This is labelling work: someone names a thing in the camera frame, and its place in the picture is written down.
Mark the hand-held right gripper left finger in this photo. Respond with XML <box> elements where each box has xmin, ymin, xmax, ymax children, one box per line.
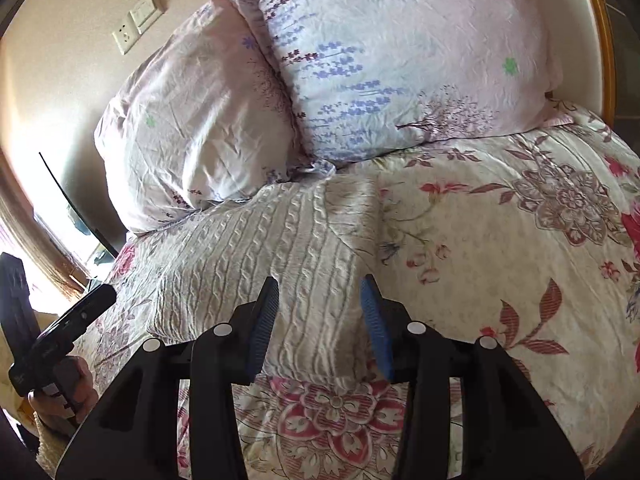
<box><xmin>55</xmin><ymin>276</ymin><xmax>280</xmax><ymax>480</ymax></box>

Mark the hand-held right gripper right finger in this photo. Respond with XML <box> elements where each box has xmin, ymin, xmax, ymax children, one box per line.
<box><xmin>360</xmin><ymin>274</ymin><xmax>586</xmax><ymax>480</ymax></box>

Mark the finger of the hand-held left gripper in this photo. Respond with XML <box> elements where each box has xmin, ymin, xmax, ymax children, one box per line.
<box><xmin>37</xmin><ymin>284</ymin><xmax>117</xmax><ymax>349</ymax></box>

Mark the cream cable-knit sweater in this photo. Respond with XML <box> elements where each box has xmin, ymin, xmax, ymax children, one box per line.
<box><xmin>144</xmin><ymin>175</ymin><xmax>401</xmax><ymax>387</ymax></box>

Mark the person's left hand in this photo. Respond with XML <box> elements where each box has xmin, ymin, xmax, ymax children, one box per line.
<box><xmin>27</xmin><ymin>356</ymin><xmax>99</xmax><ymax>432</ymax></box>

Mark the brown curtain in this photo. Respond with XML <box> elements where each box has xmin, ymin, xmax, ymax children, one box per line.
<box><xmin>0</xmin><ymin>149</ymin><xmax>87</xmax><ymax>295</ymax></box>

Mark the cream fluffy cloth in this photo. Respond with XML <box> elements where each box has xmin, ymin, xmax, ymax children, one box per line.
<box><xmin>29</xmin><ymin>410</ymin><xmax>73</xmax><ymax>478</ymax></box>

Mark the black flat screen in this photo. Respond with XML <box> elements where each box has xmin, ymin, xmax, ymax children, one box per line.
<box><xmin>38</xmin><ymin>151</ymin><xmax>122</xmax><ymax>257</ymax></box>

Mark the floral bed sheet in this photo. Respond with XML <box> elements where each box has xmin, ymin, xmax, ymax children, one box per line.
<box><xmin>75</xmin><ymin>100</ymin><xmax>640</xmax><ymax>480</ymax></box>

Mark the pale pink floral pillow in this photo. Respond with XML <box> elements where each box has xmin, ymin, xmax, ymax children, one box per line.
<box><xmin>94</xmin><ymin>0</ymin><xmax>337</xmax><ymax>235</ymax></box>

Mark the large floral lavender pillow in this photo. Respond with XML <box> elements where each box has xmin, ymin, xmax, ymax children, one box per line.
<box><xmin>214</xmin><ymin>0</ymin><xmax>566</xmax><ymax>163</ymax></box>

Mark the wooden headboard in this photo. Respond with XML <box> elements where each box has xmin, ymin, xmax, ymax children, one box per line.
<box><xmin>575</xmin><ymin>0</ymin><xmax>619</xmax><ymax>122</ymax></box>

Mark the white wall socket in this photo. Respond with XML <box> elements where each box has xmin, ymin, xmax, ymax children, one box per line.
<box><xmin>111</xmin><ymin>15</ymin><xmax>144</xmax><ymax>56</ymax></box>

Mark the white wall switch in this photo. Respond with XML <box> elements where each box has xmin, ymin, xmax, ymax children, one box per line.
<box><xmin>129</xmin><ymin>0</ymin><xmax>166</xmax><ymax>29</ymax></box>

